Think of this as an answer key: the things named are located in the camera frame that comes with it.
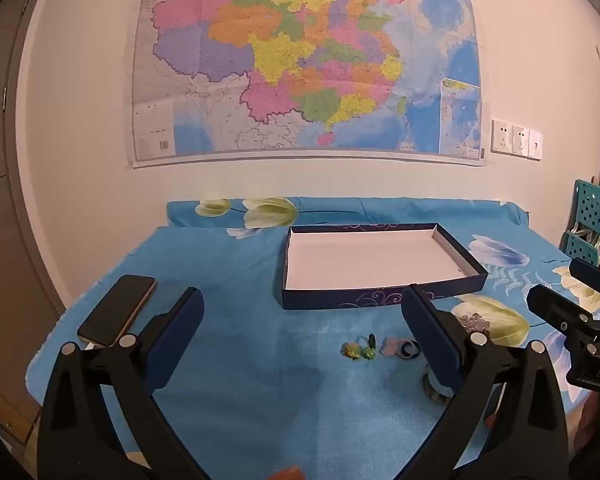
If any dark blue shallow cardboard box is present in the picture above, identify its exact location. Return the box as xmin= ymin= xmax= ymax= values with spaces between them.
xmin=280 ymin=222 xmax=490 ymax=311

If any black smartphone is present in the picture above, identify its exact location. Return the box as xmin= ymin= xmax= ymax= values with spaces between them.
xmin=76 ymin=274 xmax=157 ymax=350

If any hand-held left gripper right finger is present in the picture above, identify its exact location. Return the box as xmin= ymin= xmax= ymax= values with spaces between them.
xmin=401 ymin=284 xmax=571 ymax=480

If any blue plastic basket rack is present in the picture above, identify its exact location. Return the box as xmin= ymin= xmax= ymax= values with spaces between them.
xmin=561 ymin=179 xmax=600 ymax=267

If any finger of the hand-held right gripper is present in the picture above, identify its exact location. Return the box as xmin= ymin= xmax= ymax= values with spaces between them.
xmin=569 ymin=257 xmax=600 ymax=297
xmin=526 ymin=284 xmax=600 ymax=392

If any blue floral bedsheet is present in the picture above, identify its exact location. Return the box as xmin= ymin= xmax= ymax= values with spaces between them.
xmin=27 ymin=196 xmax=600 ymax=480

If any colourful wall map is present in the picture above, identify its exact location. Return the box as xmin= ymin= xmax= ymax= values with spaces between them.
xmin=126 ymin=0 xmax=487 ymax=170

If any clear crystal bead bracelet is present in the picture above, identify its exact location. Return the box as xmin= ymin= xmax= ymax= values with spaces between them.
xmin=457 ymin=312 xmax=491 ymax=336

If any brown wooden door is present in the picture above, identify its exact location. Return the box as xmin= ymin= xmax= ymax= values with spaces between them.
xmin=0 ymin=0 xmax=67 ymax=443

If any white wall socket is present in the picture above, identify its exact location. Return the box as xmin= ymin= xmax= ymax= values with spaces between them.
xmin=491 ymin=119 xmax=514 ymax=155

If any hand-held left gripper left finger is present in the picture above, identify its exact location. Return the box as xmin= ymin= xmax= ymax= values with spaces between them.
xmin=36 ymin=287 xmax=205 ymax=480

